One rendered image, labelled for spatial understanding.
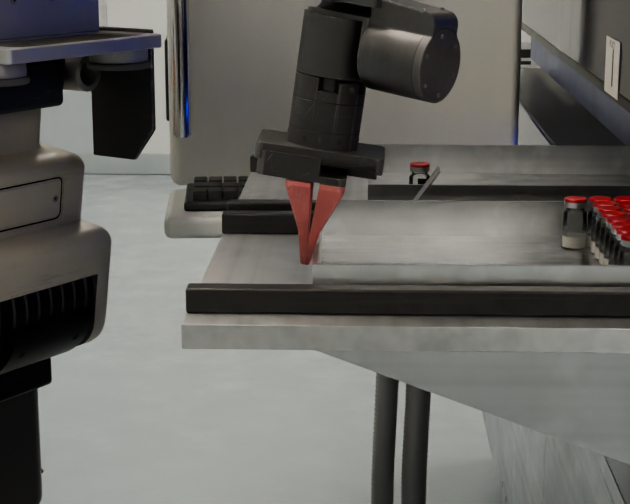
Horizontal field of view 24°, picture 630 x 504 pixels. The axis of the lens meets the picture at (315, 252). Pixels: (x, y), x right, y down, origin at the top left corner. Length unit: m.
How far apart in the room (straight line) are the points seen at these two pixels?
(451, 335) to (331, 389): 2.62
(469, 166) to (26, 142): 0.53
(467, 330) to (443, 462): 2.16
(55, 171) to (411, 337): 0.79
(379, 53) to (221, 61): 0.96
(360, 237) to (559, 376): 0.27
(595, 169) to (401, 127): 0.42
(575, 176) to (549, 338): 0.64
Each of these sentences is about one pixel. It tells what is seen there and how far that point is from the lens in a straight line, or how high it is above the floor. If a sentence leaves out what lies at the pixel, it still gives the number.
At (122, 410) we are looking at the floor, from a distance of 3.59.
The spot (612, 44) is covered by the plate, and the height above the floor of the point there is 1.04.
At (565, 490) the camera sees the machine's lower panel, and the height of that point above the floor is 0.45.
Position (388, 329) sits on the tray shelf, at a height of 0.88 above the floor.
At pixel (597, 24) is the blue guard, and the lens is 1.71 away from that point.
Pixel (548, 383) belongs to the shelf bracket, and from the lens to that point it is 1.20.
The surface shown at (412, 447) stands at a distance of 2.31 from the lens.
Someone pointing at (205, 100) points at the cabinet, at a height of 0.92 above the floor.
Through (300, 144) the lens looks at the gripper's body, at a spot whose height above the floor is 1.00.
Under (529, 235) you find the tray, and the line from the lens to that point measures 1.40.
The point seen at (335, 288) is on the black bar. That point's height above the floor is 0.90.
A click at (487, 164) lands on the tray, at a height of 0.89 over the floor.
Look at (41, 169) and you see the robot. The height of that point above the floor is 0.88.
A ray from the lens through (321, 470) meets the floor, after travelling 3.20.
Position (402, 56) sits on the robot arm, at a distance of 1.09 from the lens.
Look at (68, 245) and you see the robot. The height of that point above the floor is 0.79.
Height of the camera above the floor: 1.18
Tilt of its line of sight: 13 degrees down
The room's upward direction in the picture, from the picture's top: straight up
